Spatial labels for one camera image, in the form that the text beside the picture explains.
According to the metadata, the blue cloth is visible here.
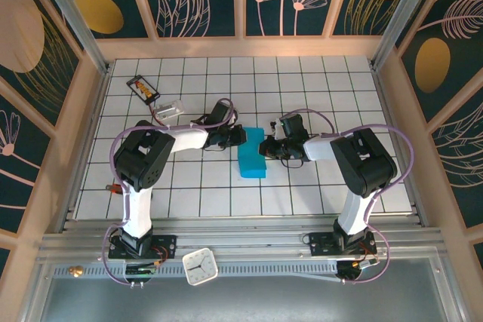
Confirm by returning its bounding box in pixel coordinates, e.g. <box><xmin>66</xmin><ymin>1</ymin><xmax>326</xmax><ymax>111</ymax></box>
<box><xmin>236</xmin><ymin>126</ymin><xmax>269</xmax><ymax>179</ymax></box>

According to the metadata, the white square clock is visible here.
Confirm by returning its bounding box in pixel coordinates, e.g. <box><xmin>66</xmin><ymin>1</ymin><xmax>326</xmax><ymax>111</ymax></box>
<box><xmin>182</xmin><ymin>247</ymin><xmax>220</xmax><ymax>287</ymax></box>

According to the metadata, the clear plastic box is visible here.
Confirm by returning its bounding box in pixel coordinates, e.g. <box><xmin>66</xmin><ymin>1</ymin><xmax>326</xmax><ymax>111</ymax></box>
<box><xmin>154</xmin><ymin>99</ymin><xmax>186</xmax><ymax>121</ymax></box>

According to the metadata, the black battery with orange label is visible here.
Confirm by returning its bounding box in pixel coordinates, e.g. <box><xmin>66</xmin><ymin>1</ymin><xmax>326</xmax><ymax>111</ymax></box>
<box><xmin>126</xmin><ymin>75</ymin><xmax>161</xmax><ymax>106</ymax></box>

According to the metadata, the grey metal panel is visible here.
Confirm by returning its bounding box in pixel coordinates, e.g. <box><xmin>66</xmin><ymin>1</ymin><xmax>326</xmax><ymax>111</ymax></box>
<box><xmin>22</xmin><ymin>257</ymin><xmax>469</xmax><ymax>322</ymax></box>

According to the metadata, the red black wire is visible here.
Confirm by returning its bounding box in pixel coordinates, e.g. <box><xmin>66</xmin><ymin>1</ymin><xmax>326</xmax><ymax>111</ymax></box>
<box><xmin>150</xmin><ymin>103</ymin><xmax>167</xmax><ymax>127</ymax></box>

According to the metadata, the aluminium mounting rail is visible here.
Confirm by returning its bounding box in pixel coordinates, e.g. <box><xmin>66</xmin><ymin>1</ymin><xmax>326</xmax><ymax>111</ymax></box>
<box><xmin>39</xmin><ymin>216</ymin><xmax>445</xmax><ymax>262</ymax></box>

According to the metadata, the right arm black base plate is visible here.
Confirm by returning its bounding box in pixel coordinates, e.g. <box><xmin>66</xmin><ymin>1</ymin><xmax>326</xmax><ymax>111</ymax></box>
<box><xmin>308</xmin><ymin>231</ymin><xmax>377</xmax><ymax>257</ymax></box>

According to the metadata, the aluminium side rail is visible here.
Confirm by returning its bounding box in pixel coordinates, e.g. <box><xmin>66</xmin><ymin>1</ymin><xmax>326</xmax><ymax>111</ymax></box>
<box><xmin>371</xmin><ymin>65</ymin><xmax>429</xmax><ymax>227</ymax></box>
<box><xmin>59</xmin><ymin>67</ymin><xmax>112</xmax><ymax>233</ymax></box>

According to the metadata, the slotted grey cable duct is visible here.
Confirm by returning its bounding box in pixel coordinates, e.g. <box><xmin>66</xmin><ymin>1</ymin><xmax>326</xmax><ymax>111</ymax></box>
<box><xmin>52</xmin><ymin>263</ymin><xmax>340</xmax><ymax>280</ymax></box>

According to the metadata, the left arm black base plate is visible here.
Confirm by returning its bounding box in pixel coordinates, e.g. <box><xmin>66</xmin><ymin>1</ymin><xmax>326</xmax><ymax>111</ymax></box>
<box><xmin>108</xmin><ymin>234</ymin><xmax>178</xmax><ymax>261</ymax></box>

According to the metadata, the black electronics board with wires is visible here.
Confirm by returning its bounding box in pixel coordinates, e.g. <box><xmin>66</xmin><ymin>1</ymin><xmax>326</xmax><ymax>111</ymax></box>
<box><xmin>334</xmin><ymin>257</ymin><xmax>380</xmax><ymax>284</ymax></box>
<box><xmin>124</xmin><ymin>260</ymin><xmax>167</xmax><ymax>287</ymax></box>

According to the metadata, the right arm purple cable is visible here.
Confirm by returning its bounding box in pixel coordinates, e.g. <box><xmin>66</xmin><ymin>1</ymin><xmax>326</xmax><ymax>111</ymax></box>
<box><xmin>281</xmin><ymin>109</ymin><xmax>416</xmax><ymax>286</ymax></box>

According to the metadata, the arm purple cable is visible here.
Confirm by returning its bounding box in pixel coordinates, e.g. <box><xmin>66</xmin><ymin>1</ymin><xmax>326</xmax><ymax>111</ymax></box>
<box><xmin>101</xmin><ymin>97</ymin><xmax>235</xmax><ymax>286</ymax></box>
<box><xmin>281</xmin><ymin>109</ymin><xmax>416</xmax><ymax>286</ymax></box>

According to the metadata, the aluminium corner post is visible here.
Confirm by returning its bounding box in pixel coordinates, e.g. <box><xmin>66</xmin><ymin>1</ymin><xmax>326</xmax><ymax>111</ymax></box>
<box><xmin>371</xmin><ymin>0</ymin><xmax>445</xmax><ymax>71</ymax></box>
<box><xmin>29</xmin><ymin>0</ymin><xmax>112</xmax><ymax>74</ymax></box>

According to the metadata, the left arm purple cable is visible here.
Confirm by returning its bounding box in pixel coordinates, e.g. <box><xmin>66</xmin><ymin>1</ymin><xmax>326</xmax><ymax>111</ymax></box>
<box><xmin>101</xmin><ymin>97</ymin><xmax>235</xmax><ymax>286</ymax></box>

